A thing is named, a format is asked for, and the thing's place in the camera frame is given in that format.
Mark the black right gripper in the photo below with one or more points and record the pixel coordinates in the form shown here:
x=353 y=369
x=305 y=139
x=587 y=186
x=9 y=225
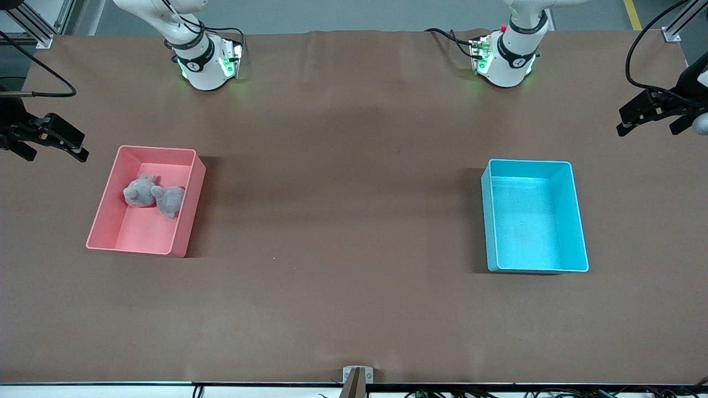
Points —
x=10 y=122

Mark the aluminium frame strut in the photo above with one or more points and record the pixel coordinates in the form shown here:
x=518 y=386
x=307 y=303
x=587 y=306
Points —
x=30 y=27
x=677 y=25

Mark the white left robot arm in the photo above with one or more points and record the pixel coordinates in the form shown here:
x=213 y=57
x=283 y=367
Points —
x=511 y=69

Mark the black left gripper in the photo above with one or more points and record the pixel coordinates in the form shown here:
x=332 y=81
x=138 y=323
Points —
x=687 y=90

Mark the brown table cover sheet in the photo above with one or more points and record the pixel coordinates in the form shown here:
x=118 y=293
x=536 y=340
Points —
x=354 y=166

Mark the white table edge rail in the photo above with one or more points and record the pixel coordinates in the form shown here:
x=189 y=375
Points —
x=110 y=391

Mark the grey plush toy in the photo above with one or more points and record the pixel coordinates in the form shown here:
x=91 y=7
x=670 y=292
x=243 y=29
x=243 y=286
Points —
x=138 y=193
x=170 y=202

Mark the pink plastic box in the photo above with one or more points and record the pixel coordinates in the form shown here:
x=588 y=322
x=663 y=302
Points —
x=138 y=235

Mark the grey metal camera bracket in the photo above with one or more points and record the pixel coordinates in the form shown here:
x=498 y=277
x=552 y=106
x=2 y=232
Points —
x=357 y=378

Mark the metal base connector plate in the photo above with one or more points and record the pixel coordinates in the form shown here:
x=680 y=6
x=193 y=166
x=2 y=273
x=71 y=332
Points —
x=479 y=55
x=232 y=58

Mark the blue plastic box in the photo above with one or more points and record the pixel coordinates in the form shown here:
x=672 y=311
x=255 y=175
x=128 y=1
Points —
x=531 y=221

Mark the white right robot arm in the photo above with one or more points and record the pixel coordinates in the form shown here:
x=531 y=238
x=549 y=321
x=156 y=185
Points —
x=204 y=72

